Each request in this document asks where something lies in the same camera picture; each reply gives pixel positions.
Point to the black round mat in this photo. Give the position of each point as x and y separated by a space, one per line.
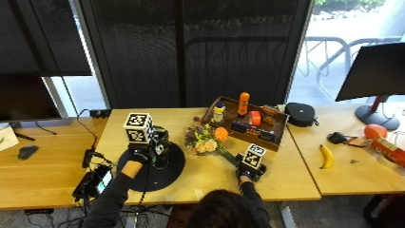
167 171

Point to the orange bottle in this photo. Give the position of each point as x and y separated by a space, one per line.
242 104

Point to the dark blue box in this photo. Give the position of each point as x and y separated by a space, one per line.
266 135
239 126

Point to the white paper sheet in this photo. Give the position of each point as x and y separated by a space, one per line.
5 139

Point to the white marker cube on glove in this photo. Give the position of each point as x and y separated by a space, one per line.
137 127
254 156

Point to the brown patterned box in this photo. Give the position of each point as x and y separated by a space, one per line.
269 114

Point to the white bottle with blue cap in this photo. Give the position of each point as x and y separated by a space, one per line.
218 112

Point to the orange ball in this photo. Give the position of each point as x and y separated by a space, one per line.
374 131

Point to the white marker cube on left glove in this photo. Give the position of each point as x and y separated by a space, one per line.
137 127

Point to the black phone with lit screen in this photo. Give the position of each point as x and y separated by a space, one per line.
95 182

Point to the black computer mouse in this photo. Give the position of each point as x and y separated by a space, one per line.
26 152

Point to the black monitor on round stand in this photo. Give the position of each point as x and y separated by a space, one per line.
373 71

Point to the black flat monitor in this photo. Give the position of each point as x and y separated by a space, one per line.
25 98

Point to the yellow banana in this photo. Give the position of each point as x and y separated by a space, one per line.
325 156

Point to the orange tape roll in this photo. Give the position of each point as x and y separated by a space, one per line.
254 118

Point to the dark wooden tray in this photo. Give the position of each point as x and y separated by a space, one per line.
275 134

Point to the black round case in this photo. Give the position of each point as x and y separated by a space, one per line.
299 114

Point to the black pen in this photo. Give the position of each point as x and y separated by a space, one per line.
24 136

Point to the black window blind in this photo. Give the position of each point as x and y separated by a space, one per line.
193 47

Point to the person's left hand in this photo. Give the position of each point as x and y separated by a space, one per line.
138 155

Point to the black power adapter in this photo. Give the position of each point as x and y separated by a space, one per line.
99 113

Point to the colourful flower bouquet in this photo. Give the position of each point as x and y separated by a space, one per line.
205 139

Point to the person's right hand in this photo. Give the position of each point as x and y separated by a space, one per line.
245 172

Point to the white marker cube on right glove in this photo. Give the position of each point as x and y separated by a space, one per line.
254 156

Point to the small dark scrap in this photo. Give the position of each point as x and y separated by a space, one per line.
353 161

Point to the metal bike rack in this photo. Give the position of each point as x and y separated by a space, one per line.
337 53

